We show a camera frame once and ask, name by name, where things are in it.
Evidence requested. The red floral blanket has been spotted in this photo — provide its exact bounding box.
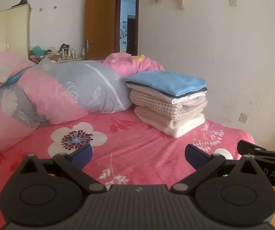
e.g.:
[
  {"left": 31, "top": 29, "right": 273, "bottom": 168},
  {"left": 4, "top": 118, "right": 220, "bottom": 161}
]
[{"left": 0, "top": 108, "right": 255, "bottom": 230}]

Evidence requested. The teal object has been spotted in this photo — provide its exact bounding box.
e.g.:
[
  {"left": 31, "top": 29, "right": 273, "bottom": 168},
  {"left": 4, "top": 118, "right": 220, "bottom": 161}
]
[{"left": 32, "top": 45, "right": 45, "bottom": 57}]

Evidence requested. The pink crumpled cloth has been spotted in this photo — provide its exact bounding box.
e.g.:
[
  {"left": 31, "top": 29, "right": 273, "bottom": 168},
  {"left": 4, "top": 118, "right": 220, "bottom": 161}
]
[{"left": 103, "top": 52, "right": 165, "bottom": 78}]

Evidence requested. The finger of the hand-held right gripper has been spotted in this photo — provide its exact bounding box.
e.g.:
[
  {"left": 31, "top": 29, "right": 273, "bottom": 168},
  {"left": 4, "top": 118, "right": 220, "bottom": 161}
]
[{"left": 237, "top": 140, "right": 268, "bottom": 157}]

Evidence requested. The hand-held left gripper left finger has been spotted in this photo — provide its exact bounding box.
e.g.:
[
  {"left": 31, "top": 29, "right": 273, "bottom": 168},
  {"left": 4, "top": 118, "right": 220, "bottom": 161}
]
[{"left": 20, "top": 144, "right": 107, "bottom": 194}]

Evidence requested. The dark object on wardrobe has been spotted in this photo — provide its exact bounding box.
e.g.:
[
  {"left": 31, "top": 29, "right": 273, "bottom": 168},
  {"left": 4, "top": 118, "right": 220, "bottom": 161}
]
[{"left": 11, "top": 0, "right": 30, "bottom": 8}]

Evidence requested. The wooden door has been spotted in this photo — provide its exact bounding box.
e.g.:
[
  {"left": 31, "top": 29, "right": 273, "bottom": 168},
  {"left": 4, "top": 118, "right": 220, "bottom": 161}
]
[{"left": 84, "top": 0, "right": 116, "bottom": 60}]

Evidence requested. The cream nightstand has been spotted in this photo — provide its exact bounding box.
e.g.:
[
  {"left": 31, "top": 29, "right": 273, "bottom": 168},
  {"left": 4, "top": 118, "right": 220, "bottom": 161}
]
[{"left": 30, "top": 56, "right": 82, "bottom": 64}]

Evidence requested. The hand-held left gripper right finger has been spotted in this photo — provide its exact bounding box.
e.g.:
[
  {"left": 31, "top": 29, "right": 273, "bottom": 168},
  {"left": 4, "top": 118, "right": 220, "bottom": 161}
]
[{"left": 171, "top": 144, "right": 262, "bottom": 194}]

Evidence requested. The pink and grey floral quilt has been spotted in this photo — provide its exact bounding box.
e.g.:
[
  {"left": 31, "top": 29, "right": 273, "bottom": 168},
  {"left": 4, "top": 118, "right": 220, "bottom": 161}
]
[{"left": 0, "top": 60, "right": 133, "bottom": 155}]

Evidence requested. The cream wardrobe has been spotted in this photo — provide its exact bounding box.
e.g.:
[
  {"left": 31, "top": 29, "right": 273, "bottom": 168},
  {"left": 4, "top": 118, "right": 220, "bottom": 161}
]
[{"left": 0, "top": 5, "right": 30, "bottom": 59}]

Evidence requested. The pink pillow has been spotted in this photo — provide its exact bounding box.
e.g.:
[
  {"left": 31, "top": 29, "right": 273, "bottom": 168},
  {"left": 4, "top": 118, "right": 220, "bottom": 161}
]
[{"left": 0, "top": 51, "right": 36, "bottom": 83}]

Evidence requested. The light blue t-shirt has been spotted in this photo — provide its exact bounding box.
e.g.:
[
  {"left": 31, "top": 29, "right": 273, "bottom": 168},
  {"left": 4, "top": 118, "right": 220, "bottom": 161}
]
[{"left": 122, "top": 71, "right": 208, "bottom": 96}]

